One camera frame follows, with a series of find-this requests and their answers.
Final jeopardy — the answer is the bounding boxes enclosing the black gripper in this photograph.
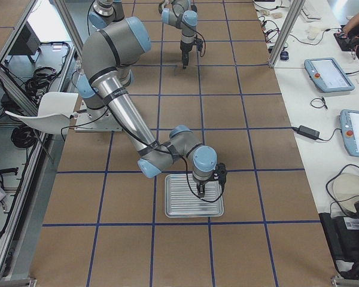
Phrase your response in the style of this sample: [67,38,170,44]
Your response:
[193,176,211,198]
[180,41,195,69]

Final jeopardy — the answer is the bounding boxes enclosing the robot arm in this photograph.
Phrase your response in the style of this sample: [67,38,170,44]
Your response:
[159,0,199,69]
[82,17,227,200]

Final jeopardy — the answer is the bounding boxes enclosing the silver ribbed metal tray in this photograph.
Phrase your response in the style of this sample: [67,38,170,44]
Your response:
[165,173,224,218]

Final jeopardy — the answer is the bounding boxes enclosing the black power adapter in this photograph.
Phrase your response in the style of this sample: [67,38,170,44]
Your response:
[292,125,320,141]

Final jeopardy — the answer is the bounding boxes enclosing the far blue teach pendant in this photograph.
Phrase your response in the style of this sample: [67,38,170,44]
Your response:
[304,57,355,93]

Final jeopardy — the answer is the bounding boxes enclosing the blue teach pendant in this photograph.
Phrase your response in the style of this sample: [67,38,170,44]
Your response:
[304,57,355,93]
[339,109,359,157]

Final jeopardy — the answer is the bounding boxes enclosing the white plastic chair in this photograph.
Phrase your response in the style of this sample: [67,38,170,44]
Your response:
[5,91,78,135]

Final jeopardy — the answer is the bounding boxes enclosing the near blue teach pendant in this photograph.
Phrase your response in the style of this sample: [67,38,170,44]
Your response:
[339,109,359,157]

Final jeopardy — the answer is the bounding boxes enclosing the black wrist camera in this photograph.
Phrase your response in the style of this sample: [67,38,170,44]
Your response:
[214,163,227,188]

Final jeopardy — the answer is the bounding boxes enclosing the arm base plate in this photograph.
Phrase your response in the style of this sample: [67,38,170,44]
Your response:
[74,95,122,132]

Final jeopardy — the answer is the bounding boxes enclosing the aluminium frame post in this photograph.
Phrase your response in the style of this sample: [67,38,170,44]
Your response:
[268,0,305,68]

